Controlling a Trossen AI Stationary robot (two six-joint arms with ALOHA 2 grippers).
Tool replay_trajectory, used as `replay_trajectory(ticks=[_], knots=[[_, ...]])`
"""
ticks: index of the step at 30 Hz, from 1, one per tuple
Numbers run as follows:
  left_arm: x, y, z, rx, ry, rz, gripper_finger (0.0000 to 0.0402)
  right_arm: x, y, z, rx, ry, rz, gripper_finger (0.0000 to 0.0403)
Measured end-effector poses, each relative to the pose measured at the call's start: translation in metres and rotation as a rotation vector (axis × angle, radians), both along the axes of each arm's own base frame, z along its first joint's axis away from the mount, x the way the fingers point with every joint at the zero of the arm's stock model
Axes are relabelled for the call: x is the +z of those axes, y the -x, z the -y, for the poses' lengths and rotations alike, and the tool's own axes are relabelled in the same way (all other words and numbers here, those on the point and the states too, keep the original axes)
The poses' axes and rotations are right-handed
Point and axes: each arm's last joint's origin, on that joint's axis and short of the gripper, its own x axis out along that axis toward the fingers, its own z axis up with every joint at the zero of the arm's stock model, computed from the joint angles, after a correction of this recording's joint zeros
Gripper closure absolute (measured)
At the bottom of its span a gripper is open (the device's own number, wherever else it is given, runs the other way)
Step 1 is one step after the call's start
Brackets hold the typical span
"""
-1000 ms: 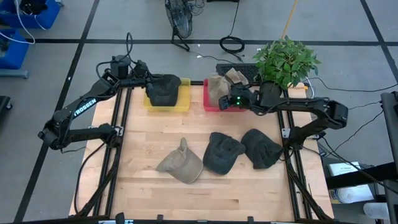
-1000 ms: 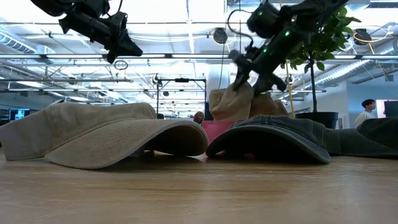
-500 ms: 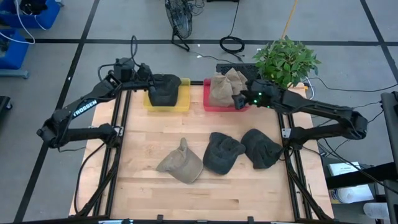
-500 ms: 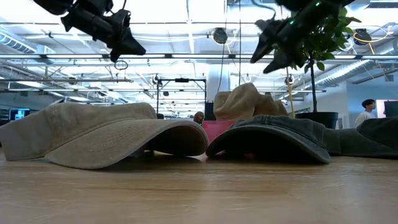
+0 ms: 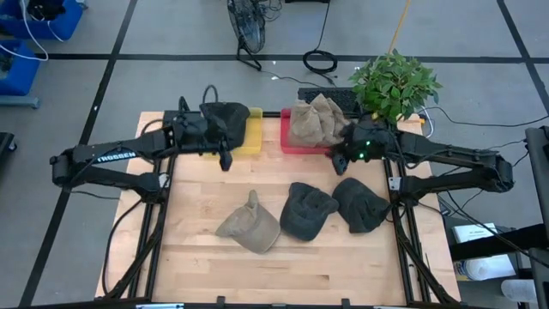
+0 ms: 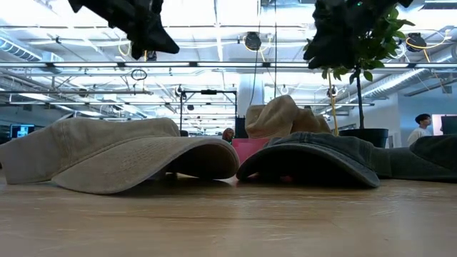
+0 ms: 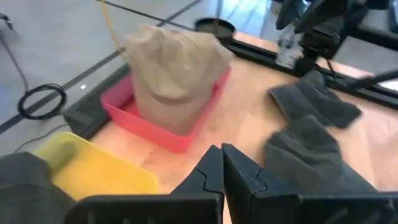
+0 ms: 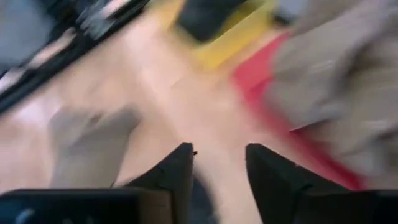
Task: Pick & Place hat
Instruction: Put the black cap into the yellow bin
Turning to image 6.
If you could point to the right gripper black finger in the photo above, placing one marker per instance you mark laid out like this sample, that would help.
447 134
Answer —
342 50
317 53

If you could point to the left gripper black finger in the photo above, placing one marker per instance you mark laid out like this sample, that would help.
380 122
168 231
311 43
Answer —
159 35
139 39

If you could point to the khaki baseball cap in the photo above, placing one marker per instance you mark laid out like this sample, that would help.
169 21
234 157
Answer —
107 160
275 118
314 123

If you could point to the black baseball cap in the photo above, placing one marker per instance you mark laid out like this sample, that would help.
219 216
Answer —
321 153
428 157

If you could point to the green leafy potted plant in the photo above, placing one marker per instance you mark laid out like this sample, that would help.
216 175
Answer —
385 39

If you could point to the black plant pot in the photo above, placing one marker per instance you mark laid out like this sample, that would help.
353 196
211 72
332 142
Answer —
367 135

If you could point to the person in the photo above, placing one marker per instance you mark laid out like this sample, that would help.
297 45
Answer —
421 123
228 135

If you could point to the red translucent plastic bin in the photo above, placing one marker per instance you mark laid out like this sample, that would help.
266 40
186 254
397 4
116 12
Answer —
250 150

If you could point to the dark background monitor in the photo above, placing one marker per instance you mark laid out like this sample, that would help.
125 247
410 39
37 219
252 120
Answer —
449 125

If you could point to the lit computer monitor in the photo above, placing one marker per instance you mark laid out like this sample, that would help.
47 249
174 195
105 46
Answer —
22 131

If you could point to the black background station frame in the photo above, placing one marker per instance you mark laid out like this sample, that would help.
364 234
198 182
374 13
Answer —
209 91

